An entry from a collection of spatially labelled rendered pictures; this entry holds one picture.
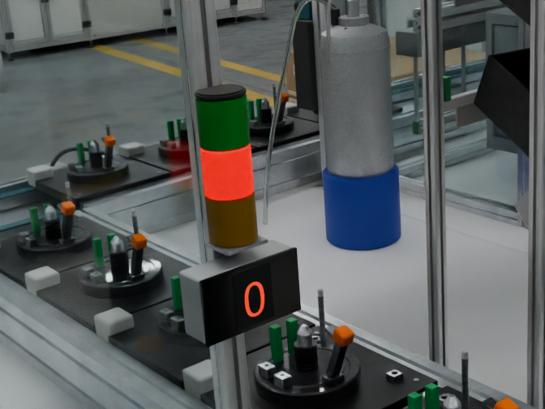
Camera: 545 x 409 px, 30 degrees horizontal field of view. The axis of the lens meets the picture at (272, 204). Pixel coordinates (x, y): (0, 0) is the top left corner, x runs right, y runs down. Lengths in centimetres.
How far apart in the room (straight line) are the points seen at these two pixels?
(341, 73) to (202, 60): 100
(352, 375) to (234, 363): 25
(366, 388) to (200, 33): 55
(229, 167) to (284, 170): 146
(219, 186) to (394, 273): 100
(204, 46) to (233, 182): 14
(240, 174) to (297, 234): 119
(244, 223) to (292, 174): 146
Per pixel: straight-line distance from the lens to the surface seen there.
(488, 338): 170
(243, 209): 100
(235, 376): 113
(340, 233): 207
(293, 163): 246
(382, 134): 202
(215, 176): 99
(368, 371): 138
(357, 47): 196
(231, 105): 97
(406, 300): 184
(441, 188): 136
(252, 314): 104
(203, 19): 100
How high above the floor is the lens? 162
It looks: 19 degrees down
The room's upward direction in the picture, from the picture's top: 4 degrees counter-clockwise
